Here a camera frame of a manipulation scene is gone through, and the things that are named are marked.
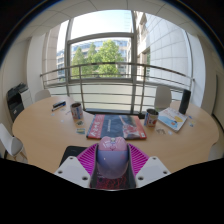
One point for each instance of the pink and lilac computer mouse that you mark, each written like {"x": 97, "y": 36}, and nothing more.
{"x": 112, "y": 156}

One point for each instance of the red cover magazine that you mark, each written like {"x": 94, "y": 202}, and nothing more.
{"x": 116, "y": 126}

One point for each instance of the black and white printer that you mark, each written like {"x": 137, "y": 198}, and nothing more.
{"x": 16, "y": 100}

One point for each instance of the printed mug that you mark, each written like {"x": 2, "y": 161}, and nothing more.
{"x": 77, "y": 111}

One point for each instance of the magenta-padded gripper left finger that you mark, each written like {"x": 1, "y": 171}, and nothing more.
{"x": 71, "y": 169}

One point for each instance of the black mouse pad, red-blue print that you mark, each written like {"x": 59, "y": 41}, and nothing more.
{"x": 71, "y": 153}

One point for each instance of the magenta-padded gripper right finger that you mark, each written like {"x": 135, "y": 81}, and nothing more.
{"x": 153, "y": 169}

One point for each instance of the metal balcony railing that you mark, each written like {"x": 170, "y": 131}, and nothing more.
{"x": 110, "y": 64}

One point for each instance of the blue round sticker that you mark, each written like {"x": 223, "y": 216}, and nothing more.
{"x": 191, "y": 124}

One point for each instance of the white chair with wooden legs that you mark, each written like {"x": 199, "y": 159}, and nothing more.
{"x": 10, "y": 141}

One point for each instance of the brown cartoon sticker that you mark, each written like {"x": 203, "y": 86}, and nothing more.
{"x": 160, "y": 131}

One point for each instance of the small pale sticker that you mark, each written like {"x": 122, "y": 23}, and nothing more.
{"x": 169, "y": 132}

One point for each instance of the light blue cover book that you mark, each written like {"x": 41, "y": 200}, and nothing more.
{"x": 172, "y": 119}

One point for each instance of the black tumbler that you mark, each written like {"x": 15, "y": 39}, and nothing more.
{"x": 185, "y": 101}

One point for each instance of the small green sticker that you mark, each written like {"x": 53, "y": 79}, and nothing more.
{"x": 80, "y": 123}

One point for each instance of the printed can with small plant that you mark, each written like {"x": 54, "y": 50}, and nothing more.
{"x": 151, "y": 118}

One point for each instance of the teal rectangular sticker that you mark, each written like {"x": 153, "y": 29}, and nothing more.
{"x": 81, "y": 131}

